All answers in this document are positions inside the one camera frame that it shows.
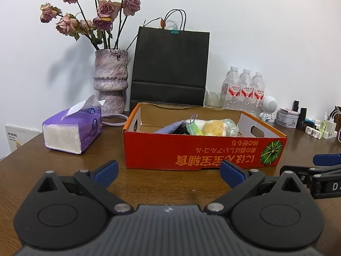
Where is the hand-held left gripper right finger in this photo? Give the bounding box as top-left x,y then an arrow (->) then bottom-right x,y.
206,160 -> 305,215

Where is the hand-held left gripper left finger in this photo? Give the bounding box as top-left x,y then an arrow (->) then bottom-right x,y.
37,160 -> 134,215

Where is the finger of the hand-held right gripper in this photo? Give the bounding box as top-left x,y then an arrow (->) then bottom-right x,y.
313,153 -> 341,166
280,166 -> 317,184

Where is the iridescent plastic bag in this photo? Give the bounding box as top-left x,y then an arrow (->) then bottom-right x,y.
224,118 -> 240,137

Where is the yellow and white plush toy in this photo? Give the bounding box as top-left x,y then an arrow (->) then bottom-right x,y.
202,119 -> 227,137

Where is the red cardboard box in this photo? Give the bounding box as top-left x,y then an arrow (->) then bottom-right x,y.
123,102 -> 288,172

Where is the green packet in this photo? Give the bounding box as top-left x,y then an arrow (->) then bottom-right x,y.
186,115 -> 204,136

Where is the purple cloth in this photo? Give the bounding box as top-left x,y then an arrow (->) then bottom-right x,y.
155,121 -> 191,134

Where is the white charger block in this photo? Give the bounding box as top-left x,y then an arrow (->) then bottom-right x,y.
324,119 -> 340,139

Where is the white plastic holder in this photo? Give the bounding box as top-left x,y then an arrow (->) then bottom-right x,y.
305,125 -> 322,139

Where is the brown paper bag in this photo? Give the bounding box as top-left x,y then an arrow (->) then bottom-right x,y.
334,106 -> 341,133

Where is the tall black box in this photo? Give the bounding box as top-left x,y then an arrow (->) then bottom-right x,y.
297,108 -> 308,131

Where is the grey printed tin box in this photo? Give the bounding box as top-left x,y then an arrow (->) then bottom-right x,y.
276,108 -> 299,128

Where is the purple tissue pack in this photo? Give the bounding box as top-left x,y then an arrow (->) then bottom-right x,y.
42,95 -> 103,155

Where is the white robot speaker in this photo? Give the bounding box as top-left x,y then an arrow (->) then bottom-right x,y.
260,95 -> 279,123

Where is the clear glass cup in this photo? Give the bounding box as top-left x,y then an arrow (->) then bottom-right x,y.
204,91 -> 223,109

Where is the clear water bottle red label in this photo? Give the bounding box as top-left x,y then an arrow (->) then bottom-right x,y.
239,69 -> 254,112
222,66 -> 241,110
252,72 -> 267,115

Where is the white paper card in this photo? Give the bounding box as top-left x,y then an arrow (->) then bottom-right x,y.
5,124 -> 43,154

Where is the mottled purple ceramic vase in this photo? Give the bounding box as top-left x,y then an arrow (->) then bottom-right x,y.
93,49 -> 129,115

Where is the black paper bag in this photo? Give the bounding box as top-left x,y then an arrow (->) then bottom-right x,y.
130,9 -> 210,107

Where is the dried pink rose bouquet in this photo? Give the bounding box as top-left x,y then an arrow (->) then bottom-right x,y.
40,0 -> 141,52

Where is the lilac power cable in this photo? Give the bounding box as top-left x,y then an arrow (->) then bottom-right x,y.
102,114 -> 129,127

